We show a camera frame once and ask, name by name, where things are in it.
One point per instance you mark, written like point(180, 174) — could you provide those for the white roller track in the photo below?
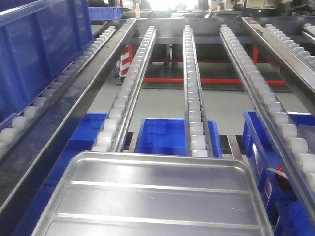
point(294, 151)
point(197, 135)
point(12, 128)
point(112, 135)

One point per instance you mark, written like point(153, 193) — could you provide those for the blue bin below right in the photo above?
point(283, 209)

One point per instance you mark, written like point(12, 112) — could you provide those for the left steel divider rail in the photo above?
point(71, 100)

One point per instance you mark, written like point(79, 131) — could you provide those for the blue bin below centre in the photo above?
point(167, 136)

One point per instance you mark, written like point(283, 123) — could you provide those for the blue bin below left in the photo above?
point(81, 140)

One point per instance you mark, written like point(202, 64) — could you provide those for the red floor frame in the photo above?
point(218, 80)

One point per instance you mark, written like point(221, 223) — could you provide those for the left white roller track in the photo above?
point(12, 128)

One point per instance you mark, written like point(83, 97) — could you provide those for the right white roller track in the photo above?
point(294, 151)

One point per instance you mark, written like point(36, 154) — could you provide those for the large blue bin left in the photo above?
point(38, 41)

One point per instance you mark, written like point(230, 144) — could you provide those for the centre white roller track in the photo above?
point(197, 135)

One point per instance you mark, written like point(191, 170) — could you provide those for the far right roller track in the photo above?
point(299, 51)

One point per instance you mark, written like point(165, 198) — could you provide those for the blue bin below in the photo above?
point(81, 140)
point(283, 209)
point(167, 136)

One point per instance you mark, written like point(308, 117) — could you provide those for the small ribbed silver tray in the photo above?
point(123, 194)

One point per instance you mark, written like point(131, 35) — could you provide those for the red white striped post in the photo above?
point(126, 59)

